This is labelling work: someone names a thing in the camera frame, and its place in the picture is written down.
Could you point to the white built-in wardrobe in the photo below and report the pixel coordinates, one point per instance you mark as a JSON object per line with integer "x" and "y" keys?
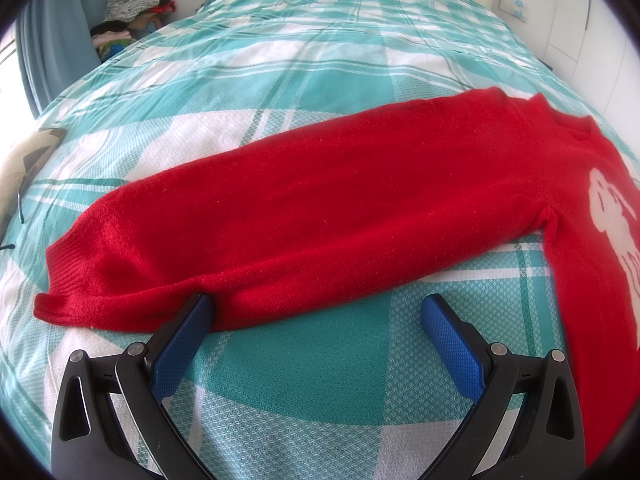
{"x": 589, "y": 49}

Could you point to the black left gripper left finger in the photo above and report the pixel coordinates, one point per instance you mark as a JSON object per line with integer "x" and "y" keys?
{"x": 87, "y": 439}

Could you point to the beige patterned cushion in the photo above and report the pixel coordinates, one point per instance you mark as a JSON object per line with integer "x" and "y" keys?
{"x": 23, "y": 165}

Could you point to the teal white plaid bedspread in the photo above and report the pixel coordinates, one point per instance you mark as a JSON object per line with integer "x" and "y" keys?
{"x": 351, "y": 392}

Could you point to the white wall socket panel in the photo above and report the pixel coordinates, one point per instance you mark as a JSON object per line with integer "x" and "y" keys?
{"x": 514, "y": 8}

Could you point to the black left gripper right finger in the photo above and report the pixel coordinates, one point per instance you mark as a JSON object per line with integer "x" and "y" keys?
{"x": 546, "y": 441}

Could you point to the pile of clothes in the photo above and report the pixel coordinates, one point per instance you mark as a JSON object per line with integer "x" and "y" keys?
{"x": 125, "y": 22}

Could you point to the red knit sweater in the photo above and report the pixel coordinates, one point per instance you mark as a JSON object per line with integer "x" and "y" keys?
{"x": 353, "y": 206}

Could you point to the blue curtain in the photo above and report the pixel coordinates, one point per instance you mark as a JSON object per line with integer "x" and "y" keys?
{"x": 54, "y": 46}

